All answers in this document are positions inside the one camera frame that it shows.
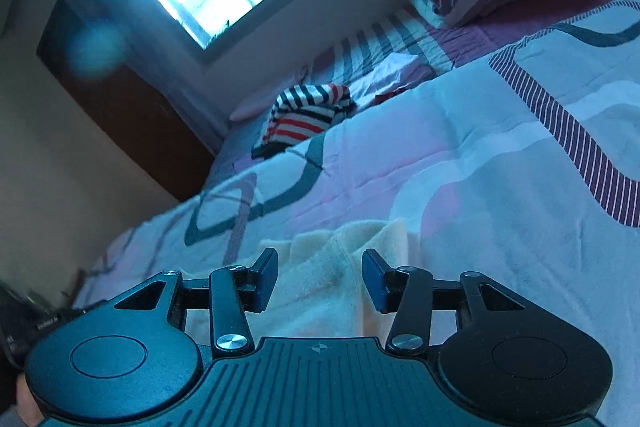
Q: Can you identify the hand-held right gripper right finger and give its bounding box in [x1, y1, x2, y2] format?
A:
[360, 248, 552, 354]

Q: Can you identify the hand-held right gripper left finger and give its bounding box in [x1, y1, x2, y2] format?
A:
[80, 247, 280, 357]

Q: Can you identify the person's left hand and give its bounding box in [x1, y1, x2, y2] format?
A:
[15, 374, 47, 424]

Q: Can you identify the pink pillow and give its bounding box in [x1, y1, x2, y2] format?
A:
[229, 67, 313, 124]

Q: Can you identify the striped folded garment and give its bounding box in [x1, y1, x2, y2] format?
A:
[250, 82, 358, 158]

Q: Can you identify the patterned pink blue bedsheet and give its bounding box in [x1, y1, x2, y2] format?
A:
[72, 0, 640, 427]

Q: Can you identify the white cloth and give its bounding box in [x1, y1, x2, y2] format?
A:
[367, 52, 436, 100]

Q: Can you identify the striped mattress sheet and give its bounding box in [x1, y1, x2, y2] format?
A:
[215, 0, 618, 178]

